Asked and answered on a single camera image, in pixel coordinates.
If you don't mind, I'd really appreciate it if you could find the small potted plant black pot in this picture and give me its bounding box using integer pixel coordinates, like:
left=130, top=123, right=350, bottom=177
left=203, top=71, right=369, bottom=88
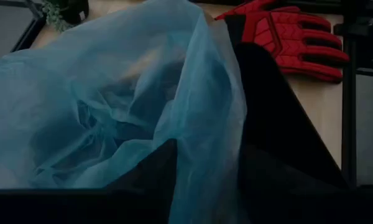
left=40, top=0, right=90, bottom=34

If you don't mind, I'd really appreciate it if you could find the blue trash bag liner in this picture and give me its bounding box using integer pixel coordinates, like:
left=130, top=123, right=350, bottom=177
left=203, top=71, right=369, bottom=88
left=0, top=0, right=249, bottom=224

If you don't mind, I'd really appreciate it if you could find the red black work glove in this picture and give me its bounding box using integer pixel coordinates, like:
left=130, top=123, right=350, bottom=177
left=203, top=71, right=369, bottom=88
left=213, top=0, right=351, bottom=85

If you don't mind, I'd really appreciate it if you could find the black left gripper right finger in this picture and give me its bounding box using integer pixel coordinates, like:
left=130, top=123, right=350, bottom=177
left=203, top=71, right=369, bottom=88
left=237, top=144, right=303, bottom=192

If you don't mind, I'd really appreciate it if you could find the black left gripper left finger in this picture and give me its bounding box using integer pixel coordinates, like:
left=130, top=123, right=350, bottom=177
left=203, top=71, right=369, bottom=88
left=106, top=138, right=178, bottom=192

